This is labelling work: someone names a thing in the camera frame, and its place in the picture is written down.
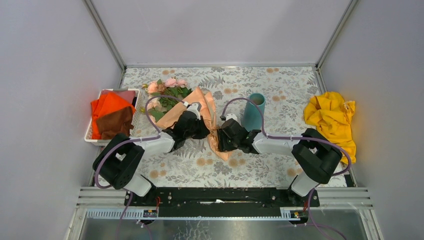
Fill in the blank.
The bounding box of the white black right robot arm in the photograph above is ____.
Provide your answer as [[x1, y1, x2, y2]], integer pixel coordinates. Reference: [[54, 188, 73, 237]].
[[217, 118, 343, 206]]

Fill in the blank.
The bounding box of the pink cloth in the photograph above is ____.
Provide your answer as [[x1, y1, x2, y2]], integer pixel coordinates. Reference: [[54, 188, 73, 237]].
[[100, 89, 138, 105]]

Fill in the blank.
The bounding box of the brown cloth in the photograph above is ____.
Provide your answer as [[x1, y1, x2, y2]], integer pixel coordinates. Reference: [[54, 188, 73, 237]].
[[96, 106, 134, 140]]

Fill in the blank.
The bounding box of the floral patterned table mat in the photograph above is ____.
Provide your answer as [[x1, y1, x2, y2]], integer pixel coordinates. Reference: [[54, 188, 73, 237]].
[[121, 66, 321, 187]]

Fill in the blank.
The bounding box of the yellow crumpled cloth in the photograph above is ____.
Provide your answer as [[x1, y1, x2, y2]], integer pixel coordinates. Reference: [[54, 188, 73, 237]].
[[303, 92, 357, 164]]

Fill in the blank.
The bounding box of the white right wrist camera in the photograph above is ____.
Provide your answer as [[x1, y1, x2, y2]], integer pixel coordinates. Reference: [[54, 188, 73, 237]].
[[220, 113, 238, 122]]

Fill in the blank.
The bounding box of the teal cylindrical vase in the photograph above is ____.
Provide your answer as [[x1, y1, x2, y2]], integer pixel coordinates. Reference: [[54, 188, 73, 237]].
[[241, 93, 266, 132]]

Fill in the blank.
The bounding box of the orange cloth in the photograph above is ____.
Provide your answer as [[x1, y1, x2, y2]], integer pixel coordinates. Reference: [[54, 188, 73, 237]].
[[90, 91, 137, 140]]

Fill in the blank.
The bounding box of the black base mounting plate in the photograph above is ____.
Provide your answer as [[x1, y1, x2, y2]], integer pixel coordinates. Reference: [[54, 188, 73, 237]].
[[124, 187, 320, 218]]

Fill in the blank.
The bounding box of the aluminium frame rail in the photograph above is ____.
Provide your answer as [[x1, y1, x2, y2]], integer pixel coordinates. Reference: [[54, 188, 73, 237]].
[[82, 0, 126, 72]]

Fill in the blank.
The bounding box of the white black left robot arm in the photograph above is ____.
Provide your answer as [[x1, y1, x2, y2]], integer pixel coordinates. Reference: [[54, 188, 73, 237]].
[[92, 110, 210, 206]]

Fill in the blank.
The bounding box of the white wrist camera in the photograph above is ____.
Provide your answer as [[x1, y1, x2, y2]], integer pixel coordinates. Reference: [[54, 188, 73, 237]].
[[184, 102, 202, 120], [220, 113, 238, 122]]

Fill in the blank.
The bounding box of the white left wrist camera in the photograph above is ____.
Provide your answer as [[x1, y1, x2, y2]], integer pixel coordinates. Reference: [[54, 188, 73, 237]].
[[184, 102, 202, 120]]

